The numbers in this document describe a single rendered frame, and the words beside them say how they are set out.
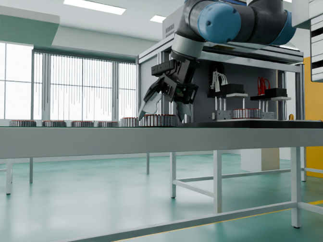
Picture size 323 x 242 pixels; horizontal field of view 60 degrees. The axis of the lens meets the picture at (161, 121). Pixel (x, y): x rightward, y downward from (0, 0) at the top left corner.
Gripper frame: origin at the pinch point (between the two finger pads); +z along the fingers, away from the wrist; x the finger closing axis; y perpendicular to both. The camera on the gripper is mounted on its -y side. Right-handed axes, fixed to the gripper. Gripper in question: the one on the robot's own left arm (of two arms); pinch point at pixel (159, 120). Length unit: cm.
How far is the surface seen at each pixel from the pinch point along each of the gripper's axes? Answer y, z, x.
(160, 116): 2.9, -2.5, -2.0
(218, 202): -58, 108, 128
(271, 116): -10, 2, 66
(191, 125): -7.4, 5.5, 19.3
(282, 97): -6, -9, 60
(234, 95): -8.4, -6.7, 35.7
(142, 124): 0.3, 1.2, -5.6
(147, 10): -507, 1, 256
